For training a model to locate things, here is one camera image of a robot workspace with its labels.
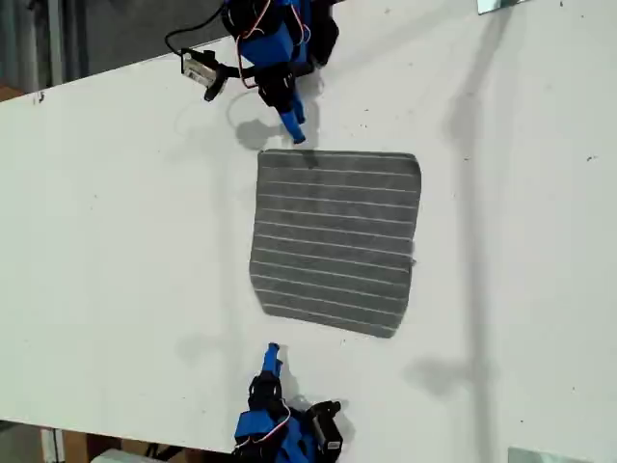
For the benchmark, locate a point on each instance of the grey striped square towel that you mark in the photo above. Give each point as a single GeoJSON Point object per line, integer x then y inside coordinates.
{"type": "Point", "coordinates": [332, 241]}

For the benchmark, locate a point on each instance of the brown cardboard box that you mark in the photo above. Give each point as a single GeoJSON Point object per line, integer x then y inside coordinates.
{"type": "Point", "coordinates": [111, 441]}

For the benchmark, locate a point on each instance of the white plastic container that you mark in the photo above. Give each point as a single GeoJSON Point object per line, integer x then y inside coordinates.
{"type": "Point", "coordinates": [115, 457]}

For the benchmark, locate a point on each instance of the white table leg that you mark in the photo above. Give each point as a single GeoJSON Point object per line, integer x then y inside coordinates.
{"type": "Point", "coordinates": [51, 446]}

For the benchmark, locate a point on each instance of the grey metal beam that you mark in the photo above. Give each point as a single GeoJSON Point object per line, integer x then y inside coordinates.
{"type": "Point", "coordinates": [55, 38]}

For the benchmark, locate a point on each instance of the silver and black camera box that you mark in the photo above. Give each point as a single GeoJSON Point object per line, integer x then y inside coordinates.
{"type": "Point", "coordinates": [197, 70]}

